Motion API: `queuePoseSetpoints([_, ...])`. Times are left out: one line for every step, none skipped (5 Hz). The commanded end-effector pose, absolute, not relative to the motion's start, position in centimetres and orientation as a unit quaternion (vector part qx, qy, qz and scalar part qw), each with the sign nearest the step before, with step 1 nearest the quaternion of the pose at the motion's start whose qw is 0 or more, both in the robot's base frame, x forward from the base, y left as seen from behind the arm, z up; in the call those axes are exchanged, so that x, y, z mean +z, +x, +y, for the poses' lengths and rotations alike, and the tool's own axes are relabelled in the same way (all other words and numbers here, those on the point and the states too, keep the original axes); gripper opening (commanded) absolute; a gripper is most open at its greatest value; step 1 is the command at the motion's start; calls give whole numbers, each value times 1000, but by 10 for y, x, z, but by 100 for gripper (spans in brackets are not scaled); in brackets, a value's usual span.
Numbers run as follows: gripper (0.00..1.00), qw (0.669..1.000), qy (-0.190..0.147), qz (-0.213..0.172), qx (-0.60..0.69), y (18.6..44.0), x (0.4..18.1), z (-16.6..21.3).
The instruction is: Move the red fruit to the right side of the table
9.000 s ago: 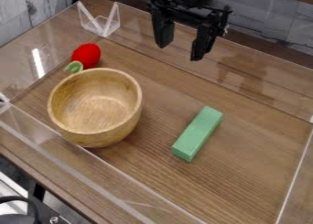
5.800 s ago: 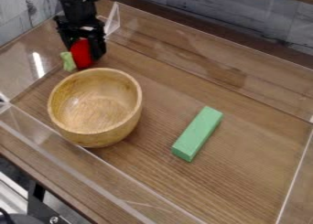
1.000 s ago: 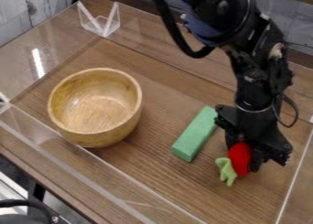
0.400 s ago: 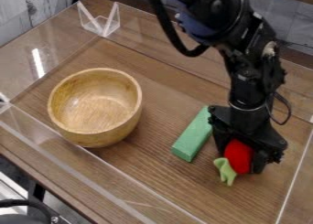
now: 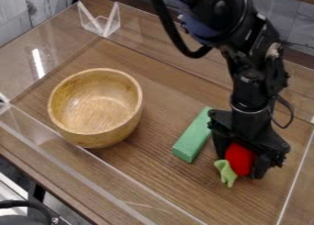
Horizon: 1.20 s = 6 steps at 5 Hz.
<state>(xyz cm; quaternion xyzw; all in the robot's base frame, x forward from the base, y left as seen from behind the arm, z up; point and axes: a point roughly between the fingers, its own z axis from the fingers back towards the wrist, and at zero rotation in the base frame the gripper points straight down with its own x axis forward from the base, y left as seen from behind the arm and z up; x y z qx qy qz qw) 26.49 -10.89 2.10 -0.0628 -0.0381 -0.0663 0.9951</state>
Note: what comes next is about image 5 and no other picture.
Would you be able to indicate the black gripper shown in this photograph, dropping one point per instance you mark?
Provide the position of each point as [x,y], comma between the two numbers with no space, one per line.
[250,129]

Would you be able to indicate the red plush fruit green leaf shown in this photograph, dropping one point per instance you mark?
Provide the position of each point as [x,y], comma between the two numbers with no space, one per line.
[235,164]

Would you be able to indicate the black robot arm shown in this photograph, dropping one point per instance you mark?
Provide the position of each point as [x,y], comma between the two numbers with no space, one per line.
[228,25]

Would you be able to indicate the green rectangular block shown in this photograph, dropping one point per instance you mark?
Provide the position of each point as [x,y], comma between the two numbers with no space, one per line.
[192,138]

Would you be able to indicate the wooden bowl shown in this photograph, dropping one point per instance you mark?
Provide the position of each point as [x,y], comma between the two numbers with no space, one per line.
[95,107]

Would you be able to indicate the black metal table leg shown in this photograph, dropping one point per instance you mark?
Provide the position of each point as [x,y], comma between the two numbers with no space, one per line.
[36,192]

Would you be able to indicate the clear acrylic tray wall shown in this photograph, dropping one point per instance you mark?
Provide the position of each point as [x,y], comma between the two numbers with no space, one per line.
[156,197]

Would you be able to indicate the clear acrylic corner bracket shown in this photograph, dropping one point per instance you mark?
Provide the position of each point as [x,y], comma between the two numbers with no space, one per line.
[100,25]

